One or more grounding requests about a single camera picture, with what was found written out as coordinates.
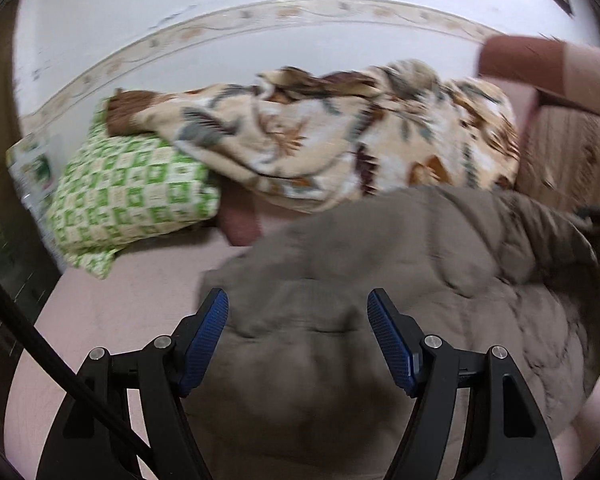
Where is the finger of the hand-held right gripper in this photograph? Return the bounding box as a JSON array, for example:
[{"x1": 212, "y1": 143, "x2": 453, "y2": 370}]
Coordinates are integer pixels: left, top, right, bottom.
[{"x1": 572, "y1": 202, "x2": 600, "y2": 251}]

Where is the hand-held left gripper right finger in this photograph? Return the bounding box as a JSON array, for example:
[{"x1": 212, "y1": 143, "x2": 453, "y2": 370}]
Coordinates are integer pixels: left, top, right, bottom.
[{"x1": 367, "y1": 287, "x2": 563, "y2": 480}]

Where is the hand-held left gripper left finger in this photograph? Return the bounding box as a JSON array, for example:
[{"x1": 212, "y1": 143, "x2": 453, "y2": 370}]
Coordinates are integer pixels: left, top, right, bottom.
[{"x1": 36, "y1": 287, "x2": 230, "y2": 480}]

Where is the grey-brown puffer jacket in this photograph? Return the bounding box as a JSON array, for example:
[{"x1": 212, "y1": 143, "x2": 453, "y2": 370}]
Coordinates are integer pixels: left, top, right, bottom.
[{"x1": 180, "y1": 185, "x2": 600, "y2": 480}]

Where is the striped beige cushion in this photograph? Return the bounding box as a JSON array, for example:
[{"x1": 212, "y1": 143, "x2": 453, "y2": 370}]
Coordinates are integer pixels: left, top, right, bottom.
[{"x1": 517, "y1": 105, "x2": 600, "y2": 221}]

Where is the pink bolster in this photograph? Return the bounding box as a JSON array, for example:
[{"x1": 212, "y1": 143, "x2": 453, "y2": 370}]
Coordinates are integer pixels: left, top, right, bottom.
[{"x1": 219, "y1": 187, "x2": 262, "y2": 247}]

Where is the green patterned pillow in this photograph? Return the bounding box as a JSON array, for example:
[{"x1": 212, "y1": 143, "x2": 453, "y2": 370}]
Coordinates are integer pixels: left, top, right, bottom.
[{"x1": 45, "y1": 97, "x2": 221, "y2": 280}]

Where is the brown and pink headboard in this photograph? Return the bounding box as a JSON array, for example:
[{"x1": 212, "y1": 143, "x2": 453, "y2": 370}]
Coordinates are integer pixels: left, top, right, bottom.
[{"x1": 477, "y1": 35, "x2": 600, "y2": 126}]

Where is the floral fleece blanket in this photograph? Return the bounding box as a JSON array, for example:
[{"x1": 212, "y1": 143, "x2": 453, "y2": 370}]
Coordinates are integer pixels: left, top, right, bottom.
[{"x1": 105, "y1": 58, "x2": 522, "y2": 213}]

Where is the green and white box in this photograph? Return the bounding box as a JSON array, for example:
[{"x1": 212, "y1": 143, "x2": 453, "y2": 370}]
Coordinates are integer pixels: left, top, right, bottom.
[{"x1": 7, "y1": 132, "x2": 63, "y2": 213}]

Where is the dark wooden cabinet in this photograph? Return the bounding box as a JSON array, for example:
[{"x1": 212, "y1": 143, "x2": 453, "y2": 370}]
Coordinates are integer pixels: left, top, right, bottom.
[{"x1": 0, "y1": 5, "x2": 61, "y2": 321}]

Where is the black cable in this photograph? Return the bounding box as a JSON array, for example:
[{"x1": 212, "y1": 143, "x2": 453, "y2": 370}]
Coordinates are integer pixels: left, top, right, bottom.
[{"x1": 0, "y1": 260, "x2": 153, "y2": 480}]

